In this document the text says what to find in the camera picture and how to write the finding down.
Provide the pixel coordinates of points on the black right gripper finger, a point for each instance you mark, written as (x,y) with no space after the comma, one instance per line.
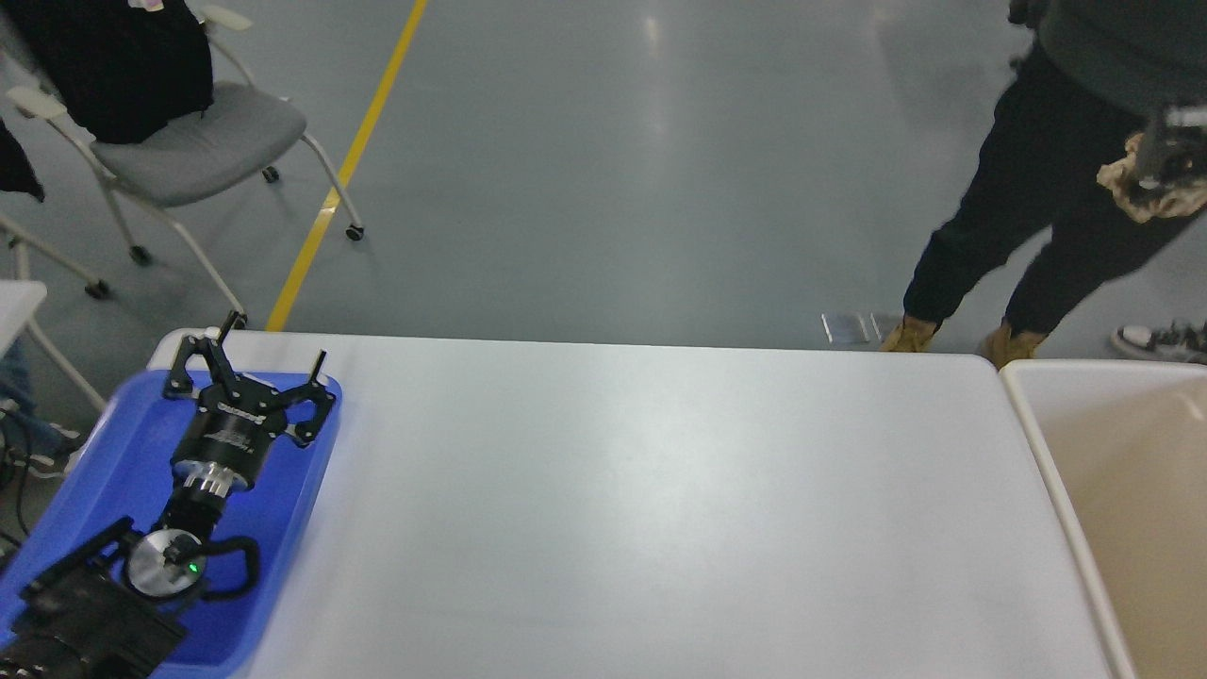
(1175,143)

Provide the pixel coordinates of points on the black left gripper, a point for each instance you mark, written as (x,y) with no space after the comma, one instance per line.
(234,424)

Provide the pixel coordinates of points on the brown paper ball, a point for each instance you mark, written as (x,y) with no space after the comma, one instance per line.
(1145,200)

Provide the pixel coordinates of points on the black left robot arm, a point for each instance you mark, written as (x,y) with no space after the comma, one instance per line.
(167,546)

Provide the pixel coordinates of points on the person in dark clothes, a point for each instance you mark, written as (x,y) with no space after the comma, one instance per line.
(1095,72)

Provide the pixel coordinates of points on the blue plastic tray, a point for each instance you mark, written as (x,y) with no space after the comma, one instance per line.
(124,470)

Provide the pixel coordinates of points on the black white sneaker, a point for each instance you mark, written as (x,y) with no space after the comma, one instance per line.
(1179,342)

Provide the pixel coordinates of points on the grey office chair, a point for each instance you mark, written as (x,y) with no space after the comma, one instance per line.
(244,132)

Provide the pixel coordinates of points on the tan boot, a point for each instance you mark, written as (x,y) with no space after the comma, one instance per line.
(910,335)
(1006,345)

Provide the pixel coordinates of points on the beige plastic bin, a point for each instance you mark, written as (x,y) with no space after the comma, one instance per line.
(1121,447)

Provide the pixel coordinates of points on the black jacket on chair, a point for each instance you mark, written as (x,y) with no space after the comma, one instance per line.
(123,71)

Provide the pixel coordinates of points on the metal floor plate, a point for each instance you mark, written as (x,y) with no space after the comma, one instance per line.
(844,328)

